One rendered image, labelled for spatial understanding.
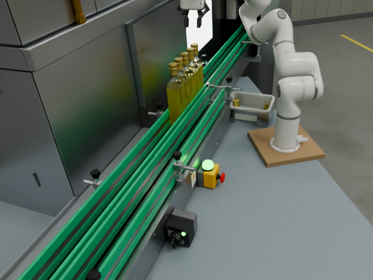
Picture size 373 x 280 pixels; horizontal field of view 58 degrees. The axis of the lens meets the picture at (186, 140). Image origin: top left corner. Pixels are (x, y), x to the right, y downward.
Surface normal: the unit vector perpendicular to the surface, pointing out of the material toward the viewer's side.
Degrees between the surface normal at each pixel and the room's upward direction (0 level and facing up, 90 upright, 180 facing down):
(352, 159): 0
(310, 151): 1
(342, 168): 0
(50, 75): 90
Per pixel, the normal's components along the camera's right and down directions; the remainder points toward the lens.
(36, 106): -0.37, 0.55
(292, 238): -0.07, -0.83
